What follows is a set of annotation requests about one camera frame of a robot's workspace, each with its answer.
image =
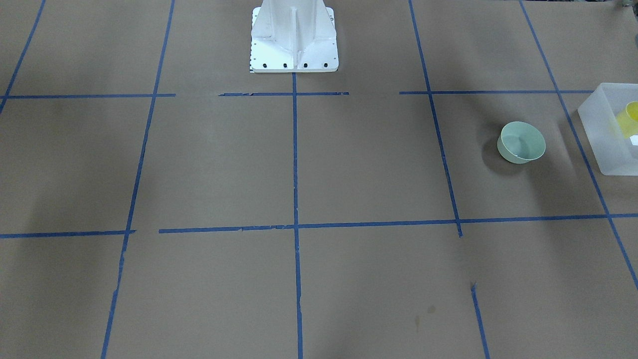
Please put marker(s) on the light green bowl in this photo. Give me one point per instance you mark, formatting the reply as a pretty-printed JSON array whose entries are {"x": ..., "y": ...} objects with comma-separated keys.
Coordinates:
[{"x": 520, "y": 143}]

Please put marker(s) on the yellow plastic cup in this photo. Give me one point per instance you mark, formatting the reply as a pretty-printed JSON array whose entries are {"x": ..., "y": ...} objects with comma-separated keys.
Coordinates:
[{"x": 627, "y": 120}]

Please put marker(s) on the clear plastic bin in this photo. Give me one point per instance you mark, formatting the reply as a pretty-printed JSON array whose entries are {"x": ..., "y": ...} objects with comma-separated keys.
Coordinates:
[{"x": 615, "y": 154}]

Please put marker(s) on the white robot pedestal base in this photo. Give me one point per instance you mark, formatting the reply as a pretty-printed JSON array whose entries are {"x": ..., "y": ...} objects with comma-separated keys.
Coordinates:
[{"x": 293, "y": 36}]

